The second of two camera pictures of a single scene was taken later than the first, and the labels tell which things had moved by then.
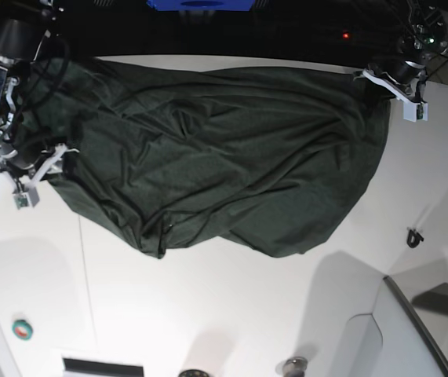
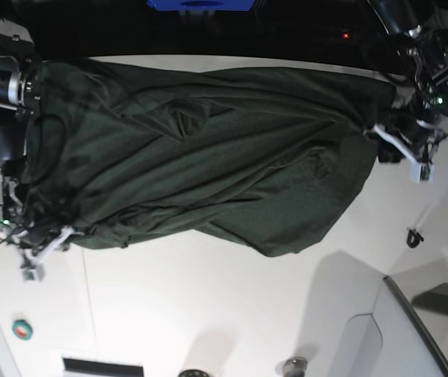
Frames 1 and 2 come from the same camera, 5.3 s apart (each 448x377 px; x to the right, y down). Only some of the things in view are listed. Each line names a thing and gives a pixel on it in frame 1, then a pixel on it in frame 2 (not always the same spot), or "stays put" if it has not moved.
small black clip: (413, 239) stays put
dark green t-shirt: (270, 161) stays put
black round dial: (193, 373) stays put
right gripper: (402, 71) to (416, 140)
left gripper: (23, 153) to (42, 239)
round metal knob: (295, 367) stays put
